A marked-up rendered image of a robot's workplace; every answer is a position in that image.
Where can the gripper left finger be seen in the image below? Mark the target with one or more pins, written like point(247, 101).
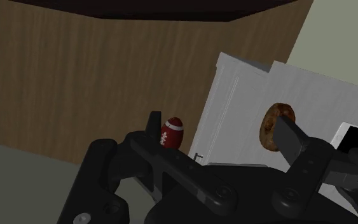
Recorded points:
point(181, 164)

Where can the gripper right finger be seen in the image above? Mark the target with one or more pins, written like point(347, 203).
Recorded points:
point(309, 161)

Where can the red toy football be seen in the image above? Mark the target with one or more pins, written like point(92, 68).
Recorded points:
point(175, 136)

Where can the brown round cookie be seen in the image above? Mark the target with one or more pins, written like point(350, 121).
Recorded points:
point(268, 127)

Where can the white chest of drawers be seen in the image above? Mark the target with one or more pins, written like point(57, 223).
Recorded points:
point(237, 118)

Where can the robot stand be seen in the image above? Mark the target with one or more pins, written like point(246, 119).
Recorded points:
point(166, 9)

